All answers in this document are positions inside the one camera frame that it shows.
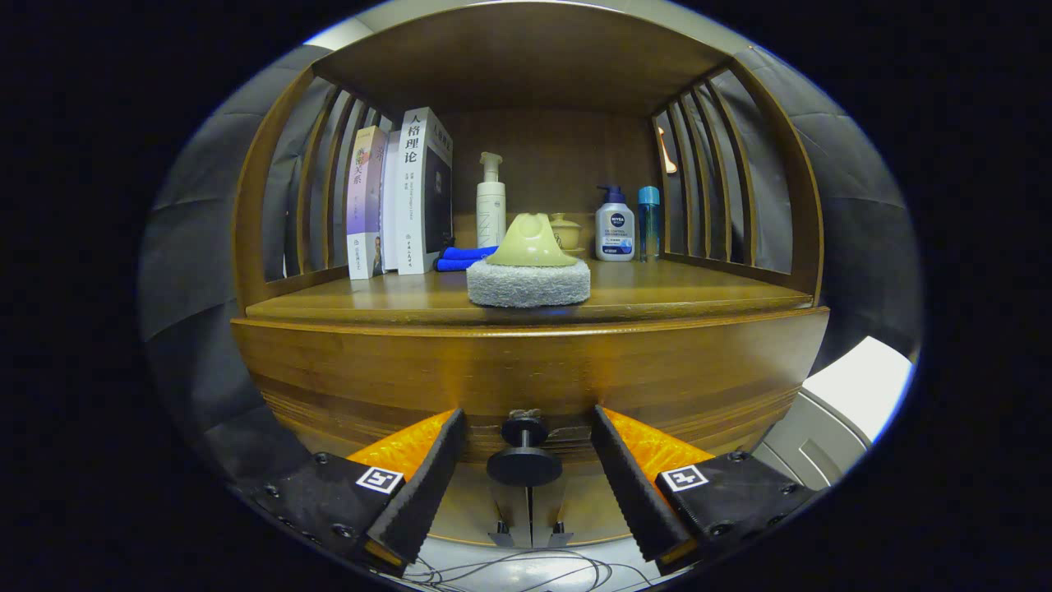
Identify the yellow lidded tea cup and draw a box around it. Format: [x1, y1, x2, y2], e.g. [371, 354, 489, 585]
[549, 212, 586, 257]

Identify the white appliance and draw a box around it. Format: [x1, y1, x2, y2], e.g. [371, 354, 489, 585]
[752, 335, 915, 492]

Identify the white pump bottle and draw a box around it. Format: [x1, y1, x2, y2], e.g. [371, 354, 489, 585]
[476, 151, 507, 249]

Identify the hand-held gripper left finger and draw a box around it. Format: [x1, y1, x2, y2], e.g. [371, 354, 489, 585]
[247, 407, 468, 576]

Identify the purple book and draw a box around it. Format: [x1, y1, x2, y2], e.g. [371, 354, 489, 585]
[345, 125, 389, 280]

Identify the thick white book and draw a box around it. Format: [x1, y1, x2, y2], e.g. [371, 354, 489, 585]
[396, 106, 454, 275]

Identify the teal bottle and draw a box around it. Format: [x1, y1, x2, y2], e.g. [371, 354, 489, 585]
[638, 186, 662, 262]

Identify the wooden cabinet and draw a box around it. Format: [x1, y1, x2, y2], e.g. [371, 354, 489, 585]
[232, 0, 825, 550]

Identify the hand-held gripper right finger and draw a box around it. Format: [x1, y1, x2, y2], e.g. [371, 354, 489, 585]
[590, 405, 827, 576]

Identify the green handled scrub brush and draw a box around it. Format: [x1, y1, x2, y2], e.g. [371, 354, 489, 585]
[466, 212, 592, 309]

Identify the blue folded cloth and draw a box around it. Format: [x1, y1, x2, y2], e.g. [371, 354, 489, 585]
[435, 245, 500, 272]

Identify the white bottle blue cap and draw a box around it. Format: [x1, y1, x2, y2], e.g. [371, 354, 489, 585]
[594, 185, 636, 262]

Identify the thin black cable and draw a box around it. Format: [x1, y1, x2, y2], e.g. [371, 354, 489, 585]
[403, 549, 650, 590]

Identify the wooden drawer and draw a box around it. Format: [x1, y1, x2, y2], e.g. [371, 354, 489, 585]
[230, 306, 831, 488]

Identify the thin white book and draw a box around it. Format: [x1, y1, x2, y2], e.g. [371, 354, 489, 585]
[381, 130, 404, 272]

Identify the wooden countertop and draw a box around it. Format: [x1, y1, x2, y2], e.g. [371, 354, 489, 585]
[245, 257, 814, 326]

